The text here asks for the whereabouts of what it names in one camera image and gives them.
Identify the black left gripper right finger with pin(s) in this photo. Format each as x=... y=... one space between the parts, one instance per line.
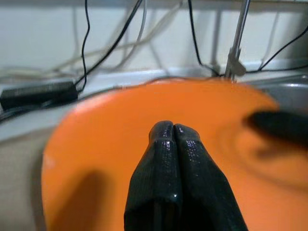
x=204 y=192

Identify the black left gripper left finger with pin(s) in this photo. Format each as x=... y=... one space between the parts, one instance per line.
x=154 y=187

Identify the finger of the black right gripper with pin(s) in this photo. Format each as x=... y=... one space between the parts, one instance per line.
x=284 y=125

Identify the orange plastic plate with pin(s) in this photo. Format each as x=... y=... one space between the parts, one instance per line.
x=108 y=144

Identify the stainless steel sink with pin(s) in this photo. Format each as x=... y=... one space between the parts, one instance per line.
x=293 y=96

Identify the steel faucet lever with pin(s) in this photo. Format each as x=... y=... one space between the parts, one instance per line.
x=238 y=67

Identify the steel faucet pipe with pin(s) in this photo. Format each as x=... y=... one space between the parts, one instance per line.
x=241 y=24

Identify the black power adapter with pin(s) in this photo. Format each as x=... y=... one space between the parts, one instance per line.
x=36 y=93

